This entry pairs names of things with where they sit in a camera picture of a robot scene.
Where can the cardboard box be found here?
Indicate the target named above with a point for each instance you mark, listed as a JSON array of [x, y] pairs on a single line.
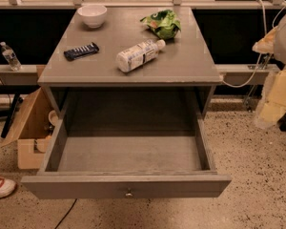
[[30, 130]]

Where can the white and orange sneaker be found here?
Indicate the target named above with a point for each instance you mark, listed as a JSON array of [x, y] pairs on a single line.
[[7, 186]]

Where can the green chip bag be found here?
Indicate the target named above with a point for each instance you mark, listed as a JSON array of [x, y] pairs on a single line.
[[164, 24]]

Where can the metal drawer knob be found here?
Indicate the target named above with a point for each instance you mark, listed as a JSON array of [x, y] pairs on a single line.
[[129, 193]]

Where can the dark blue snack bar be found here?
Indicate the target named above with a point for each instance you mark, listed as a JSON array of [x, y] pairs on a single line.
[[82, 51]]

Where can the blue labelled plastic bottle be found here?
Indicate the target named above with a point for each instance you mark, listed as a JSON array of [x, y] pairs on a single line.
[[139, 55]]

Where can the white ceramic bowl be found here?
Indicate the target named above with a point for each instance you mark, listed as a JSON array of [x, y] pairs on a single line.
[[93, 15]]

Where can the grey wooden cabinet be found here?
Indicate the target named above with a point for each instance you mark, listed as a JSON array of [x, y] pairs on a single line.
[[185, 61]]

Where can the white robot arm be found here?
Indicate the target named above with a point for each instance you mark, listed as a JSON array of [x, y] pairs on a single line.
[[274, 42]]

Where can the grey open top drawer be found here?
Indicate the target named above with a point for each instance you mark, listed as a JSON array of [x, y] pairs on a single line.
[[108, 141]]

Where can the clear water bottle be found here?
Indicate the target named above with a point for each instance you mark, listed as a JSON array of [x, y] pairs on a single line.
[[10, 56]]

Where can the white cup in box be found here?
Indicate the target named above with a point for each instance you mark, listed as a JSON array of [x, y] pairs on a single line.
[[53, 117]]

